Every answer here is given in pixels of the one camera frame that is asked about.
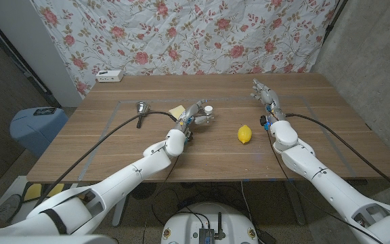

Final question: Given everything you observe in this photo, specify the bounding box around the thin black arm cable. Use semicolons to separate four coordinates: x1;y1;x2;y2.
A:
142;154;182;244
265;130;385;244

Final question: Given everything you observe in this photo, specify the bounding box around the floral backdrop cloth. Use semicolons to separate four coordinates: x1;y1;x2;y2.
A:
32;0;338;98

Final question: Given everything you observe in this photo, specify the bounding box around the grey table leg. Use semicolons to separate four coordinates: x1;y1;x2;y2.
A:
282;181;307;226

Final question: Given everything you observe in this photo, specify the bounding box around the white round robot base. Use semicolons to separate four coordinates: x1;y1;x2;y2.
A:
160;202;259;244

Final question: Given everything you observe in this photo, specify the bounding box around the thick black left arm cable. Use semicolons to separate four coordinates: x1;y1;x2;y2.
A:
34;110;179;207

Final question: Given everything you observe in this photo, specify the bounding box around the yellow and white floor object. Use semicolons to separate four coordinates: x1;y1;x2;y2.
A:
5;175;66;204

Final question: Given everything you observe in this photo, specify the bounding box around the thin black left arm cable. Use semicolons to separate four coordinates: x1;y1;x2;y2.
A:
142;154;182;244

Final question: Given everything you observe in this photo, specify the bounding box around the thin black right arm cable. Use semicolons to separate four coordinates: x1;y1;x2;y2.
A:
265;130;385;244

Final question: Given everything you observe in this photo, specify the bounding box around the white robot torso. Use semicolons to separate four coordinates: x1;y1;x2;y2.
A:
0;233;118;244

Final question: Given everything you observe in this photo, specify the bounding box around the yellow lemon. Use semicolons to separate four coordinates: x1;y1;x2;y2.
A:
237;125;253;144

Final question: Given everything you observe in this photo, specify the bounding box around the straight black floor cable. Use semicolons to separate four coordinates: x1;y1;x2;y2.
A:
240;181;262;238

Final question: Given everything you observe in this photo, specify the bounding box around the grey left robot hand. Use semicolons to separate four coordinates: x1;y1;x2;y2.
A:
174;98;215;135

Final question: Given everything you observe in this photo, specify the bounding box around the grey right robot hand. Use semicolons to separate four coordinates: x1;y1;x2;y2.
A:
251;78;287;125

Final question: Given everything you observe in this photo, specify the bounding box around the black stand pole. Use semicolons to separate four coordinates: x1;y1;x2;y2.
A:
0;12;62;108
322;0;349;43

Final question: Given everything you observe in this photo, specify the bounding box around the blue bin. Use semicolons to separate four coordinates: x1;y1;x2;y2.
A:
9;106;70;159

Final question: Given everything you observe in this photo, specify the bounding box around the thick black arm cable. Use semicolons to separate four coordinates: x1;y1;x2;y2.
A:
285;113;390;198
34;110;179;207

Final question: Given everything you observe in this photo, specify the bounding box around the yellow sponge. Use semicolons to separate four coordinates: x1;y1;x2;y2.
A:
168;104;186;119

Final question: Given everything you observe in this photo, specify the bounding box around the white table leg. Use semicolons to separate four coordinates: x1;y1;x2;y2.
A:
112;195;131;227

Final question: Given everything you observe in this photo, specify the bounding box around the black electronics box with antenna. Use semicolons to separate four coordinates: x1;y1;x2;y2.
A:
198;212;226;244

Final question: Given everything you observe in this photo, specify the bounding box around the white power strip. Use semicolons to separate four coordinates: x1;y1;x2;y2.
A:
95;69;125;83

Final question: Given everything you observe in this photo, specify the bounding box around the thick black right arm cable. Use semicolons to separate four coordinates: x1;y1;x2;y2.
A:
285;113;390;198

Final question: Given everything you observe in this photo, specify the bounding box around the black device on bin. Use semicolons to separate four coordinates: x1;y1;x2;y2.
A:
32;106;58;117

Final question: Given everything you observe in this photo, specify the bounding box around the looped black floor cable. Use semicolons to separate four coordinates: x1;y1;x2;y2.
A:
151;188;213;231

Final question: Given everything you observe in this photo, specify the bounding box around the black round floor fan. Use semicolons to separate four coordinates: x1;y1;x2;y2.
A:
130;182;158;200

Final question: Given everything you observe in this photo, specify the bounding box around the clear medicine bottle white cap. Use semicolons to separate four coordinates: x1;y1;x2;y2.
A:
202;105;215;125

